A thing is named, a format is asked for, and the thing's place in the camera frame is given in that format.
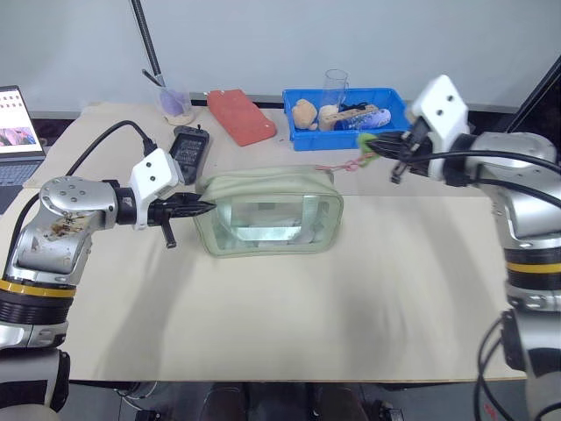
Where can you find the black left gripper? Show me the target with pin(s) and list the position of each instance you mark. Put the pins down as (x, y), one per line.
(158, 211)

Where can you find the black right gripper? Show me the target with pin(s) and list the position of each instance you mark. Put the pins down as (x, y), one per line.
(416, 153)

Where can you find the green transparent zipper pouch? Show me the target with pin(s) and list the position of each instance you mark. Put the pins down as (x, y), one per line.
(267, 210)

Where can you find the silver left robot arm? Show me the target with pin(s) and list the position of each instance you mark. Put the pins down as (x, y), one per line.
(66, 206)

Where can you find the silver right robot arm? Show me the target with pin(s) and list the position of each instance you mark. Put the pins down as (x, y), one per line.
(521, 197)

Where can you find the blue patterned pouch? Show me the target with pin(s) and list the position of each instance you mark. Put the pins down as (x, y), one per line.
(372, 119)

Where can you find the beige plush toy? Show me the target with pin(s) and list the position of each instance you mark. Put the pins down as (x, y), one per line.
(304, 113)

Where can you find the black power adapter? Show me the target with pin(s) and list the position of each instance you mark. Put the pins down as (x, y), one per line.
(189, 151)

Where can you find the clear glass measuring cup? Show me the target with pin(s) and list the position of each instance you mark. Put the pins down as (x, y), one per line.
(336, 90)

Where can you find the blue plastic bin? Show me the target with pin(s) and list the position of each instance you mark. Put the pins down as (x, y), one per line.
(307, 138)

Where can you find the round wooden coaster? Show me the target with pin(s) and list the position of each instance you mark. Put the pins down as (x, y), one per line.
(180, 119)

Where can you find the red brick-shaped sponge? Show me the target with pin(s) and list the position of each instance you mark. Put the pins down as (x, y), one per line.
(239, 116)

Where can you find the clear cup with purple cloth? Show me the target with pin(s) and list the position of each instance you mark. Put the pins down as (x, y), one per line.
(173, 102)

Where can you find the beige table mat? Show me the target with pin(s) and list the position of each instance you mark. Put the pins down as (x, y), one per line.
(280, 307)

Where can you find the black metal pole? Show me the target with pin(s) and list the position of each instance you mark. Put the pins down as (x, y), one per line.
(146, 39)

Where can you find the open laptop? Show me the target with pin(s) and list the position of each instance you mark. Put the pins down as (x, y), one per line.
(15, 131)

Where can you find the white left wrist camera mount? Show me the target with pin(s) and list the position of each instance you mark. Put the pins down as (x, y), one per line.
(153, 171)

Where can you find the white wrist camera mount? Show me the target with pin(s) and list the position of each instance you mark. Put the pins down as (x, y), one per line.
(153, 171)
(440, 109)

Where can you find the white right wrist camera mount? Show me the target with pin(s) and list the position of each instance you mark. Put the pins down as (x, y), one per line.
(440, 109)

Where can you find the black frame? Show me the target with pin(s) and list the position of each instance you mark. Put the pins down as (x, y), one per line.
(539, 101)

